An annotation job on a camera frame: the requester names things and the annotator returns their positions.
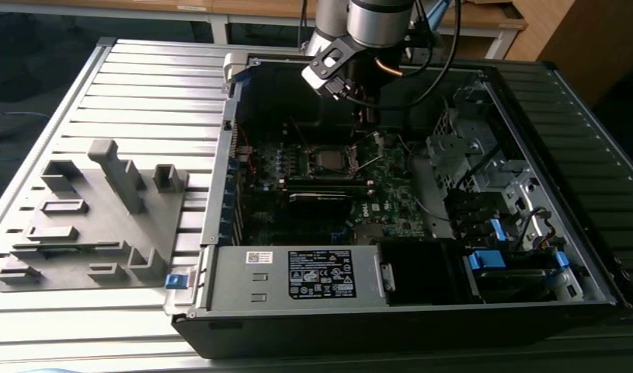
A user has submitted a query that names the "green motherboard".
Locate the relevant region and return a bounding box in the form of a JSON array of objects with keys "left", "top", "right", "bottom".
[{"left": 230, "top": 130, "right": 437, "bottom": 246}]

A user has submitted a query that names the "grey parts rack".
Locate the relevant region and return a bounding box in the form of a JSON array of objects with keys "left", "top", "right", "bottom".
[{"left": 0, "top": 138, "right": 190, "bottom": 293}]

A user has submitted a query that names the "CPU socket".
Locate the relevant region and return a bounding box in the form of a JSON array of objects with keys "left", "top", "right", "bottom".
[{"left": 305, "top": 144, "right": 365, "bottom": 183}]

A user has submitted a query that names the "thick black cable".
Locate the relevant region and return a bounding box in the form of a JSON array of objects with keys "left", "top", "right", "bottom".
[{"left": 453, "top": 140, "right": 505, "bottom": 193}]

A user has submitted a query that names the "black PC case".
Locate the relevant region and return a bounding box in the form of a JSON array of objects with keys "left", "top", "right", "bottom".
[{"left": 162, "top": 50, "right": 633, "bottom": 361}]

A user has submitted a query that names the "black plastic bracket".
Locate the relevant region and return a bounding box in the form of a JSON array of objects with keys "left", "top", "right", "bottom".
[{"left": 443, "top": 190, "right": 509, "bottom": 236}]

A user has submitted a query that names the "black office chair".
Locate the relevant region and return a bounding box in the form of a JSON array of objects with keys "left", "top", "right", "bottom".
[{"left": 0, "top": 23, "right": 43, "bottom": 104}]

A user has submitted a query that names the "blue disk carrier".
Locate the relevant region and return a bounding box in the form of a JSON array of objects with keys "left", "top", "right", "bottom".
[{"left": 463, "top": 249, "right": 570, "bottom": 305}]

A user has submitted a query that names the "silver chipset heatsink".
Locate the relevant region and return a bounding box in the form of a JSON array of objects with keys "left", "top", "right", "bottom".
[{"left": 353, "top": 222, "right": 389, "bottom": 245}]

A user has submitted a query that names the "wooden cabinet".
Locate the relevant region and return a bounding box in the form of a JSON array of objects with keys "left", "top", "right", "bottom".
[{"left": 505, "top": 0, "right": 633, "bottom": 108}]

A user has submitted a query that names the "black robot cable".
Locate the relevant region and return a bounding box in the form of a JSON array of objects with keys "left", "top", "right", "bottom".
[{"left": 341, "top": 0, "right": 465, "bottom": 110}]

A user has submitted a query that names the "black graphics card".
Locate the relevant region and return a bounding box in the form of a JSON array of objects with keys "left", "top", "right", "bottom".
[{"left": 286, "top": 191, "right": 355, "bottom": 239}]

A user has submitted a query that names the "silver power supply unit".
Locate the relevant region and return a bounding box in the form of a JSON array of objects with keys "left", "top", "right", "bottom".
[{"left": 187, "top": 244, "right": 389, "bottom": 312}]

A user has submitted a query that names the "blue plastic latch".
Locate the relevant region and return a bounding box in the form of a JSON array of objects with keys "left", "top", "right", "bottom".
[{"left": 485, "top": 218, "right": 505, "bottom": 242}]

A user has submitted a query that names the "wooden desk white frame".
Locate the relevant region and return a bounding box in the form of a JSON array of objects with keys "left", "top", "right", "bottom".
[{"left": 0, "top": 0, "right": 527, "bottom": 60}]

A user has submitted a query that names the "silver metal bracket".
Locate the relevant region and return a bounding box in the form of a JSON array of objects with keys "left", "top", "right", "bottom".
[{"left": 423, "top": 134, "right": 486, "bottom": 170}]

